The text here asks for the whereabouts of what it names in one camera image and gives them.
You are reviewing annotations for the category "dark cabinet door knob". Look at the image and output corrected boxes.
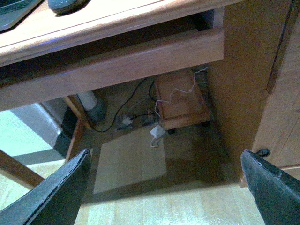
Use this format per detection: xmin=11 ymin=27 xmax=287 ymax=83
xmin=256 ymin=148 xmax=271 ymax=158

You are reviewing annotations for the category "wooden desk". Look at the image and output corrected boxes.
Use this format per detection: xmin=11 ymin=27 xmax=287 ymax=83
xmin=0 ymin=0 xmax=290 ymax=188

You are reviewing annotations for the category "grey computer mouse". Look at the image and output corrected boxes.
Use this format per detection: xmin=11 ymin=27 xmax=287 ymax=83
xmin=48 ymin=0 xmax=89 ymax=15

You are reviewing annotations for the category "grey laptop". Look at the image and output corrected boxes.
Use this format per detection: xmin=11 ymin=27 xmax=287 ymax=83
xmin=0 ymin=0 xmax=43 ymax=32

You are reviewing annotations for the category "white charger with cable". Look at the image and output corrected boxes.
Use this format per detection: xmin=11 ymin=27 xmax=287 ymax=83
xmin=149 ymin=67 xmax=209 ymax=148

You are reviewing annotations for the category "wooden cabinet door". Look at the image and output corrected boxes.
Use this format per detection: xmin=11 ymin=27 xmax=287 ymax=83
xmin=239 ymin=0 xmax=300 ymax=176

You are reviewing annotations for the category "wooden footrest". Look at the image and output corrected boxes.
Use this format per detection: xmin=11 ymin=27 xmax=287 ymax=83
xmin=154 ymin=67 xmax=211 ymax=135

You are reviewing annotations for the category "white wall plug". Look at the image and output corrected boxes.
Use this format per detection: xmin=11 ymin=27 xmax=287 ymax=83
xmin=122 ymin=115 xmax=134 ymax=126

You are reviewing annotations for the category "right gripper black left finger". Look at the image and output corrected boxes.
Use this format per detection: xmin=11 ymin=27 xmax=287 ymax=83
xmin=0 ymin=149 xmax=91 ymax=225

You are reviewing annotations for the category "wooden keyboard tray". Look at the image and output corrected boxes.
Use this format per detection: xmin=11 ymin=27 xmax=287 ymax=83
xmin=0 ymin=28 xmax=224 ymax=111

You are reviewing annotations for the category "black power cable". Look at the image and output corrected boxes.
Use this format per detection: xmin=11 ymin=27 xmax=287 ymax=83
xmin=90 ymin=78 xmax=157 ymax=133

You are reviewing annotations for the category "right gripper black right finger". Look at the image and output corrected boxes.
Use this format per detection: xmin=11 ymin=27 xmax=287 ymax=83
xmin=240 ymin=150 xmax=300 ymax=225

